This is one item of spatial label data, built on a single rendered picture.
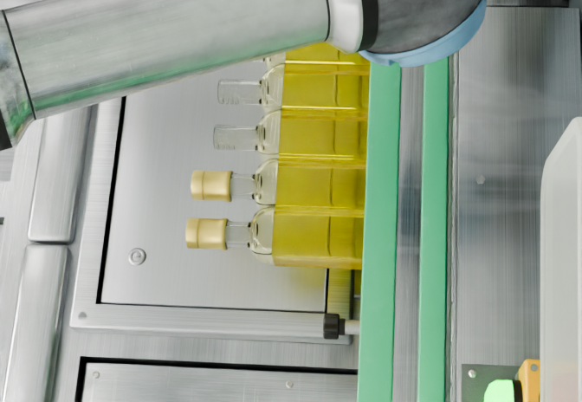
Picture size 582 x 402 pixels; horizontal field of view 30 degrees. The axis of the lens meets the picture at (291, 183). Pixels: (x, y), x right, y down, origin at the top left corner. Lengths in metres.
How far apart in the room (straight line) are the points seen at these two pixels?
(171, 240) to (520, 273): 0.49
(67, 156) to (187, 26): 0.63
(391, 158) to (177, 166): 0.39
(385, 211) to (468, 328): 0.14
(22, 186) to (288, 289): 0.38
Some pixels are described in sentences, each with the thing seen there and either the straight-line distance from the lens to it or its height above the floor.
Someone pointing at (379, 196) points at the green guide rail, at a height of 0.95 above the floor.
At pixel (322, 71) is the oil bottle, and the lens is 1.24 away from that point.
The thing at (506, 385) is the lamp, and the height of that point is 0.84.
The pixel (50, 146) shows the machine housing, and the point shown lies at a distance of 1.43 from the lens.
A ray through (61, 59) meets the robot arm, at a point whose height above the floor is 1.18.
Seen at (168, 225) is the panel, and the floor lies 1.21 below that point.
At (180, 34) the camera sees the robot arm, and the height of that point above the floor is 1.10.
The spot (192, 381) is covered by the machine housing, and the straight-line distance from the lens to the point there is 1.34.
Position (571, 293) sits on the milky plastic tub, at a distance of 0.85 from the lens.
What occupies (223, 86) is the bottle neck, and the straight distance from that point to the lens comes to 1.26.
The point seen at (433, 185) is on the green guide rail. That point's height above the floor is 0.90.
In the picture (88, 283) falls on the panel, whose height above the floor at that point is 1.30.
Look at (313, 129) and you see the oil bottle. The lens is 1.21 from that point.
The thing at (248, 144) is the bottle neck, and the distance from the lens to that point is 1.23.
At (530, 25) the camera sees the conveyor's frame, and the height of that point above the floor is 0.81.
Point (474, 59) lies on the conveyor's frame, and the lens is 1.11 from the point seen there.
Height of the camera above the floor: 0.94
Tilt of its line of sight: 5 degrees up
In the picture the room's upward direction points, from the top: 88 degrees counter-clockwise
